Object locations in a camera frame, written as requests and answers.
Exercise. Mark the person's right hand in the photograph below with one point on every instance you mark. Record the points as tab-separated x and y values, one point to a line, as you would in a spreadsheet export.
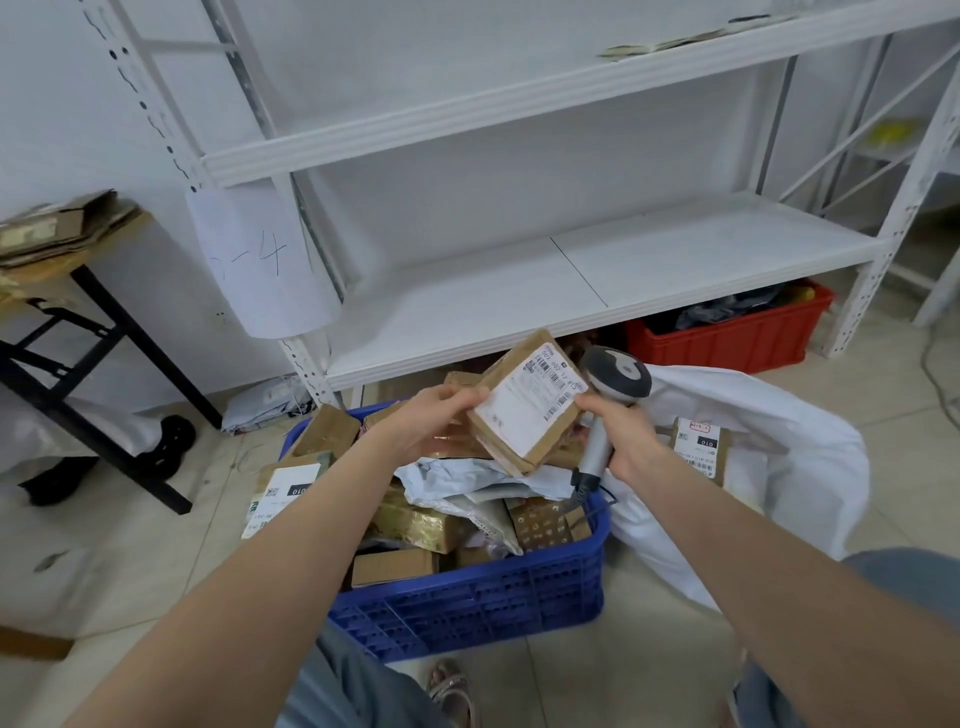
637	442

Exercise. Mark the person's left hand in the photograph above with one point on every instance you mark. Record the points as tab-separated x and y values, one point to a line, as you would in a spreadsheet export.
427	424

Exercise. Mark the small brown cardboard parcel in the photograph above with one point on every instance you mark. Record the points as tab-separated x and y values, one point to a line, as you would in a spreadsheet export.
697	450

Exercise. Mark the grey handheld barcode scanner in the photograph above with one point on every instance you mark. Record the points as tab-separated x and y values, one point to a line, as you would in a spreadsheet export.
619	375

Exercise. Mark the brown parcel with white label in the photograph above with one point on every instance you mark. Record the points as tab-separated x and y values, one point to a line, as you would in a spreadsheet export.
525	405

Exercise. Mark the pile of parcels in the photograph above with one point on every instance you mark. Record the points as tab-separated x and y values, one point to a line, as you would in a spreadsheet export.
420	525

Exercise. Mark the white woven sack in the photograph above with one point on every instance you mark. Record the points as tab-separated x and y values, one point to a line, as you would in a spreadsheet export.
787	465

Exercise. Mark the blue plastic crate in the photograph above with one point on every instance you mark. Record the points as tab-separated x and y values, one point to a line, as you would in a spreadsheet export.
487	607

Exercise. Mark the person's left forearm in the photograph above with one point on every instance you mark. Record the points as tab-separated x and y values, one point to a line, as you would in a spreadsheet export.
247	600

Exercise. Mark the person's right forearm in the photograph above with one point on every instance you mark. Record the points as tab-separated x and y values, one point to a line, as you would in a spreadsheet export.
787	585

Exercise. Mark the grey plastic mailer bag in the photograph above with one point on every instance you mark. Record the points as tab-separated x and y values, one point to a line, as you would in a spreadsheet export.
262	405

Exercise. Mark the person's sandal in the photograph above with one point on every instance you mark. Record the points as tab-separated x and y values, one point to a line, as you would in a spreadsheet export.
450	697

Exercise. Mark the person's left leg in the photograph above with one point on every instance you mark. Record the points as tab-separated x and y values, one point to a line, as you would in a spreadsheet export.
337	690

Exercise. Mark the red plastic crate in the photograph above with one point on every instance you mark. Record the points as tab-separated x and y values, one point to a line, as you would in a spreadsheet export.
720	345

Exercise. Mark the white metal shelf rack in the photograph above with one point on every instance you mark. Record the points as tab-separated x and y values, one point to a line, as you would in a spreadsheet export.
487	300
941	292

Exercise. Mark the yellow packet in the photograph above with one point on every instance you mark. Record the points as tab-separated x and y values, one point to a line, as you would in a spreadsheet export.
804	293

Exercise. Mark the white paper sign sheet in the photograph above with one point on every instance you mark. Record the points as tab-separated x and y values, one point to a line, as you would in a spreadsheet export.
262	262

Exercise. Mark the wooden folding table black legs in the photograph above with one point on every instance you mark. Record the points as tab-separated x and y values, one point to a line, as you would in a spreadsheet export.
146	345

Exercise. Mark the yellow item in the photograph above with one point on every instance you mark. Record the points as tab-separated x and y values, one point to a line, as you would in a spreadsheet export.
892	135

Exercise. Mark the stack of flattened cardboard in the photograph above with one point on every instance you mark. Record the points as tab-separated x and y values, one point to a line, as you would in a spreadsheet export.
60	229

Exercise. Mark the crumpled yellowish paper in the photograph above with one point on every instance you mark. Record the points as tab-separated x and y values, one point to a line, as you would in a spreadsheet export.
15	289

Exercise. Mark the wooden chair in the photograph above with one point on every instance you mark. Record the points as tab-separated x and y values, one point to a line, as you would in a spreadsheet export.
34	643

